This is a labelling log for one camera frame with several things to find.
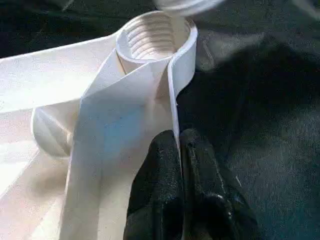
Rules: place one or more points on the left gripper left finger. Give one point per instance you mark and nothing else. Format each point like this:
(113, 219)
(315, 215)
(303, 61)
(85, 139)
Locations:
(157, 187)

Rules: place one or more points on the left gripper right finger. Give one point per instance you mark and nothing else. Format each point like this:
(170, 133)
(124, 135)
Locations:
(212, 200)

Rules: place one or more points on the white plastic table top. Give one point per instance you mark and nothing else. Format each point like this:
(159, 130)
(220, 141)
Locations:
(100, 112)

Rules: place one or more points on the white plastic table leg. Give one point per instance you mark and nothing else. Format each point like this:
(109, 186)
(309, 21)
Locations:
(190, 6)

